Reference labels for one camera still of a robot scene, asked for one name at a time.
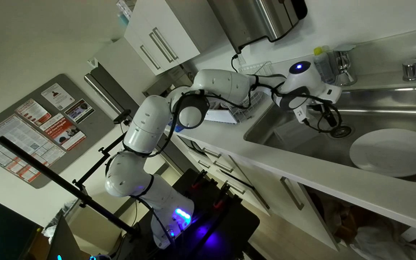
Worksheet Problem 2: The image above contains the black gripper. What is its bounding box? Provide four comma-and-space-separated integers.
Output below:
323, 101, 342, 130

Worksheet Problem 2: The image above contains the black sink stopper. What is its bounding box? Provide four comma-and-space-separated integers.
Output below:
330, 124, 353, 140

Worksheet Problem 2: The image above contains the stainless steel sink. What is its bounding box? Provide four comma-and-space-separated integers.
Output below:
242, 85, 416, 186

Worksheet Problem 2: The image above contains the clear bottle yellow cap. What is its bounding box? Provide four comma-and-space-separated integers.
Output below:
312, 45, 338, 87

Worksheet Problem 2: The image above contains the chrome faucet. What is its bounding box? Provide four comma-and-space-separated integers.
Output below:
335, 43, 359, 88

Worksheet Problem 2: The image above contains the white round plate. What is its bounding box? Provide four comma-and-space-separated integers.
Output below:
348, 127, 416, 179

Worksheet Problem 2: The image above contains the small chrome fixture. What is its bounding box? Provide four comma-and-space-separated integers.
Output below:
401, 58, 416, 82

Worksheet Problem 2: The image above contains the white base cabinet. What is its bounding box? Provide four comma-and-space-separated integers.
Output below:
176, 134, 339, 251

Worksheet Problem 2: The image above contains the white plastic bag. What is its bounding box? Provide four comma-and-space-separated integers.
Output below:
351, 224, 416, 260

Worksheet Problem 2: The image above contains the stainless paper towel dispenser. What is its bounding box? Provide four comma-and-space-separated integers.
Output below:
206, 0, 310, 52

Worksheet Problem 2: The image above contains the black robot cart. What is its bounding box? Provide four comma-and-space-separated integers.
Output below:
115, 168, 262, 260

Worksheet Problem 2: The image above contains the pale teal container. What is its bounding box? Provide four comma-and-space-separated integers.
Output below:
114, 0, 134, 25

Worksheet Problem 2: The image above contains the gray notice board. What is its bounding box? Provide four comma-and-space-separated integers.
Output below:
0, 72, 118, 191

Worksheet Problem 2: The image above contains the dark photo sheet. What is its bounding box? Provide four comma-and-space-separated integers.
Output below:
63, 98, 95, 124

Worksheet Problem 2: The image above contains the red white notice sheet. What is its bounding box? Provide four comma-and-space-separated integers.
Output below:
39, 113, 88, 152
14, 98, 53, 129

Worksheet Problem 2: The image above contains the white sheet with black figure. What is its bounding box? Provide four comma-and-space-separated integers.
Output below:
40, 82, 76, 111

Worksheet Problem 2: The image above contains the long black pole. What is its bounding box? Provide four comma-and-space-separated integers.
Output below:
0, 136, 140, 237

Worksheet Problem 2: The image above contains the large white text sheet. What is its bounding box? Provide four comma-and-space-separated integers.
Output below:
0, 114, 67, 185

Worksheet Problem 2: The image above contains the black monitor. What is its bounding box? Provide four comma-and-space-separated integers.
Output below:
0, 191, 40, 260

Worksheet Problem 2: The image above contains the metal drawer handle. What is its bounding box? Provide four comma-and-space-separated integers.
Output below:
212, 159, 235, 173
278, 176, 306, 211
195, 158, 212, 171

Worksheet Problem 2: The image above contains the black power cable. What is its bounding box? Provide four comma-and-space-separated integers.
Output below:
229, 35, 267, 77

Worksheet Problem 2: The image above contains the metal cabinet handle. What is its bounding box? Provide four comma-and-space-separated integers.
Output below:
147, 26, 179, 64
138, 43, 161, 71

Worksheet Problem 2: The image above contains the white wall cabinet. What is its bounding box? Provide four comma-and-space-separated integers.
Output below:
119, 0, 228, 77

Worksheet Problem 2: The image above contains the small black camera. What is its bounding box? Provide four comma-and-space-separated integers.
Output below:
112, 108, 134, 127

